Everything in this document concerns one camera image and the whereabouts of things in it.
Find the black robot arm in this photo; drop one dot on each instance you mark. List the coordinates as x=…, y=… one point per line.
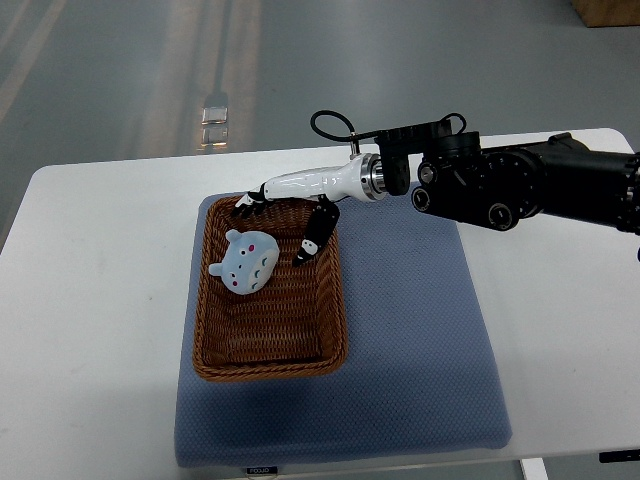
x=449, y=175

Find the blue cushion mat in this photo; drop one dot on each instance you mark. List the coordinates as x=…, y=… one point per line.
x=419, y=377

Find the black table control panel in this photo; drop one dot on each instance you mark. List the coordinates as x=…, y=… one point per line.
x=619, y=456

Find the blue plush toy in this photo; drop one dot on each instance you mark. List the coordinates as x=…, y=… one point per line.
x=248, y=262

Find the metal floor socket plate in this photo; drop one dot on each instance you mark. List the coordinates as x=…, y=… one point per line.
x=214, y=126

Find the brown wicker basket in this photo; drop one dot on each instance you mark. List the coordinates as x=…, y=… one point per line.
x=293, y=327

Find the white robotic hand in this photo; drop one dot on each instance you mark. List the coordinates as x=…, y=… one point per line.
x=361, y=178

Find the white table leg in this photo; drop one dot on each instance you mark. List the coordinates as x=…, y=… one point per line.
x=533, y=469

